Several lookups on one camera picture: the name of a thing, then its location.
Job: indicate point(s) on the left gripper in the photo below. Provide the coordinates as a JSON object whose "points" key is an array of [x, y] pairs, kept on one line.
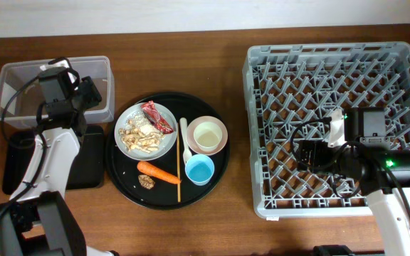
{"points": [[88, 88]]}

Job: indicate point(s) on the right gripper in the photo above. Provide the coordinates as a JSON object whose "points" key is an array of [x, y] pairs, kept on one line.
{"points": [[318, 149]]}

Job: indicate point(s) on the red snack wrapper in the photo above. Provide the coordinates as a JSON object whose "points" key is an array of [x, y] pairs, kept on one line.
{"points": [[151, 113]]}

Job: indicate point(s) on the grey dishwasher rack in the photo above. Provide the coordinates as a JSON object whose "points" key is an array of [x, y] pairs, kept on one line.
{"points": [[288, 89]]}

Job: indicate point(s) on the blue cup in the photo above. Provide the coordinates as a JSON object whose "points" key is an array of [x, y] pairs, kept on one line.
{"points": [[199, 169]]}

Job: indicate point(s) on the pink bowl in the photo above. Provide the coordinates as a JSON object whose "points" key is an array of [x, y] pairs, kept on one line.
{"points": [[190, 138]]}

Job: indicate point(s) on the cream cup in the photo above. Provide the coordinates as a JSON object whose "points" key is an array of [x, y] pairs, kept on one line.
{"points": [[207, 136]]}

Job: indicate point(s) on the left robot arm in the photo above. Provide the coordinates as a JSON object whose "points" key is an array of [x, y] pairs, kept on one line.
{"points": [[36, 220]]}

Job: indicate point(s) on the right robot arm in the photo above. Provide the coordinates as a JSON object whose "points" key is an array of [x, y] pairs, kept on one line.
{"points": [[358, 147]]}

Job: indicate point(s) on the peanut shells and rice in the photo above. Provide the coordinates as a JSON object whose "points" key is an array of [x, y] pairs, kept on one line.
{"points": [[138, 133]]}

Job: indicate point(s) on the black rectangular bin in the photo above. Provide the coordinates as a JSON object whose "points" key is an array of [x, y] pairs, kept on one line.
{"points": [[86, 172]]}

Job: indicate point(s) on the clear plastic bin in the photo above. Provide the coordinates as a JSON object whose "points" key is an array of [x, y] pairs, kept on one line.
{"points": [[40, 89]]}

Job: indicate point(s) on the round black tray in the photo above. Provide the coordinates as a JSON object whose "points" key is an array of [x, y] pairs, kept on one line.
{"points": [[124, 173]]}

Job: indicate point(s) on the orange carrot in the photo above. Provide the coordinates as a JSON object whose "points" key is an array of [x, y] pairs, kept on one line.
{"points": [[151, 170]]}

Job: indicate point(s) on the grey plate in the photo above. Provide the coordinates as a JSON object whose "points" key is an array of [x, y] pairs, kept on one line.
{"points": [[166, 144]]}

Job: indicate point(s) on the white plastic fork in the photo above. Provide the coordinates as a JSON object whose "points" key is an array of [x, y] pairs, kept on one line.
{"points": [[187, 154]]}

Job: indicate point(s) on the wooden chopstick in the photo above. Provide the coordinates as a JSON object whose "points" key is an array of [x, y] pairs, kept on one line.
{"points": [[179, 197]]}

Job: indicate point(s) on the walnut piece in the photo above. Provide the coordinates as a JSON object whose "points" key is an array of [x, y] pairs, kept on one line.
{"points": [[146, 181]]}

